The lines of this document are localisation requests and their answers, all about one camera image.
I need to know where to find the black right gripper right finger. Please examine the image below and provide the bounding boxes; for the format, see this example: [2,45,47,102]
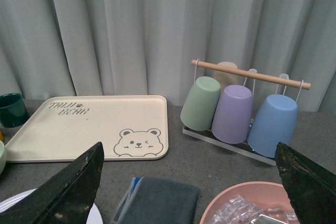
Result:
[275,142,335,223]

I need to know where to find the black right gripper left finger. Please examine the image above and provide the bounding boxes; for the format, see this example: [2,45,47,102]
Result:
[1,142,104,223]

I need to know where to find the white plate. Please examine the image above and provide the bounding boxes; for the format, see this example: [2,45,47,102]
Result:
[1,188,103,224]

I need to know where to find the pink bowl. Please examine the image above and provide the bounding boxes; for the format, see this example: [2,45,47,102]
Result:
[200,182,293,223]

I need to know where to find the silver foil packet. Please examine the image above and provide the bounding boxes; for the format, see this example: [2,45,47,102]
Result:
[249,215,286,224]

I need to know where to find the cream bear serving tray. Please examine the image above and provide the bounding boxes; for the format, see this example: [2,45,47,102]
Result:
[5,95,169,163]

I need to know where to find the light green bowl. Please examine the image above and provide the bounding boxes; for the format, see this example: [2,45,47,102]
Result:
[0,141,7,174]

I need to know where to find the blue plastic cup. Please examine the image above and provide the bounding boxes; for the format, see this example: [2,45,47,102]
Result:
[247,94,298,158]

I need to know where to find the clear ice cubes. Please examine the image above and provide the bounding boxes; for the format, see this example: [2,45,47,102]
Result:
[208,195,299,224]

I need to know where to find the white cup rack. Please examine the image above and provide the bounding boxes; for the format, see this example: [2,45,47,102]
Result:
[182,59,311,166]

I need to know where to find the grey blue cloth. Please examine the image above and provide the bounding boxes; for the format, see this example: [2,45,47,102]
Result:
[110,177,200,224]

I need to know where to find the yellow mug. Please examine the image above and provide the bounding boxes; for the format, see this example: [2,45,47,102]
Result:
[0,130,4,142]

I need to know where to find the dark green mug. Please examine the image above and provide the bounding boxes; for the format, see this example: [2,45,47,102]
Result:
[0,93,29,128]

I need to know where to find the purple plastic cup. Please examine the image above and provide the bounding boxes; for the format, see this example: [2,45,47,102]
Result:
[212,85,253,144]

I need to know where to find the green plastic cup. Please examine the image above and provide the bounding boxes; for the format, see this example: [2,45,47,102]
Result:
[180,77,221,131]

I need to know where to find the beige plastic cup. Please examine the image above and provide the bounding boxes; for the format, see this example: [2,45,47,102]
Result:
[213,62,240,93]

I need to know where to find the grey curtain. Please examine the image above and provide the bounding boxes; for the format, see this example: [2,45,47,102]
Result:
[1,0,335,113]

